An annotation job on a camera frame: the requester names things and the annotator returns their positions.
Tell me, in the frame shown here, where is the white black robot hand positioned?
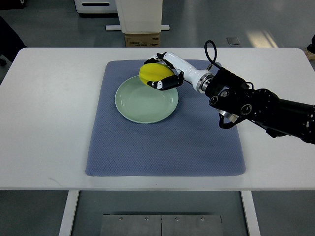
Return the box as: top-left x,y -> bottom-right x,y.
144,52 -> 214,93

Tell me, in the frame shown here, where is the yellow starfruit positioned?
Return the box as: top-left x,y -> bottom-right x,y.
139,63 -> 175,85

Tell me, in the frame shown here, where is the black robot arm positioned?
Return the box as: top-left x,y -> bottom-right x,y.
201,68 -> 315,144

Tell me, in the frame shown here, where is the light green plate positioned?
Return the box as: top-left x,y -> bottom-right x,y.
115,76 -> 179,124

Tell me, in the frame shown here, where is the metal floor plate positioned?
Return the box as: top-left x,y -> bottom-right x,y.
100,214 -> 223,236

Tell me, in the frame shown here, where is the grey floor outlet cover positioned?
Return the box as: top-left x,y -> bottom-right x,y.
226,37 -> 241,46

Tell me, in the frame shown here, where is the blue textured mat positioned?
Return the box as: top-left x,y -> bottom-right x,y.
86,60 -> 246,177

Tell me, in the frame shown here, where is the cardboard box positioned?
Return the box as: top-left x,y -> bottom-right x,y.
125,33 -> 160,48

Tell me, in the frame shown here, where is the person foot at right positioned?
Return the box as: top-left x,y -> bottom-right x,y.
304,35 -> 315,60

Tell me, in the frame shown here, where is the white appliance with slot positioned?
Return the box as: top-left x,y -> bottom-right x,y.
74,0 -> 117,14

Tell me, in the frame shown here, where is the right white table leg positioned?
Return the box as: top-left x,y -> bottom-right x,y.
241,191 -> 261,236

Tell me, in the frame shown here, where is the white table leg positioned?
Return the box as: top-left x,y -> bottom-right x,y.
59,190 -> 79,236
241,191 -> 261,236

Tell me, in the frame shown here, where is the left white table leg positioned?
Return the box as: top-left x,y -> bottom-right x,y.
59,190 -> 79,236

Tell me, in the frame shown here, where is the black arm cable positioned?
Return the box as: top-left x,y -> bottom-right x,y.
204,40 -> 223,71

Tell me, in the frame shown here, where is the white pedestal column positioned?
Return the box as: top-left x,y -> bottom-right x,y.
106,0 -> 170,34

